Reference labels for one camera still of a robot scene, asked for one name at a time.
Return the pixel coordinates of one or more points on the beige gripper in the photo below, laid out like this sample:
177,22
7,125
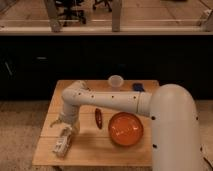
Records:
71,127

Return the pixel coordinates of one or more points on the white plastic bottle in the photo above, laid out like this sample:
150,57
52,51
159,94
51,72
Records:
60,148

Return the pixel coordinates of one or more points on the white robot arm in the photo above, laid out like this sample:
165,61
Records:
175,136

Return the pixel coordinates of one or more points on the orange ceramic bowl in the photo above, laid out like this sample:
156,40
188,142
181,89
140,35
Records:
125,129

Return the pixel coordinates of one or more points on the dark red chili pepper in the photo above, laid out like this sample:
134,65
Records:
98,118

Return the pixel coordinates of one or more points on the translucent plastic cup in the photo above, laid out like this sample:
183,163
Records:
115,81

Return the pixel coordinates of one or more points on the blue sponge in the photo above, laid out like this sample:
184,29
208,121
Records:
138,87

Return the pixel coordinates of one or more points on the black office chair left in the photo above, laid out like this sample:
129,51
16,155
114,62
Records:
68,12

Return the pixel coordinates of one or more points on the dark cabinet handle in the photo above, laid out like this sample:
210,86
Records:
8,69

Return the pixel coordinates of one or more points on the grey metal post left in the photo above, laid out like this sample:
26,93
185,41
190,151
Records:
52,15

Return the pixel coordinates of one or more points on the grey metal post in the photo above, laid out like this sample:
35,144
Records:
116,15
205,22
52,15

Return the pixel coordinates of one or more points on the grey metal post middle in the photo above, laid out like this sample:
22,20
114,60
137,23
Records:
116,15

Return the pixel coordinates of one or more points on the grey metal post right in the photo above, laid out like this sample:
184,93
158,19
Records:
205,22

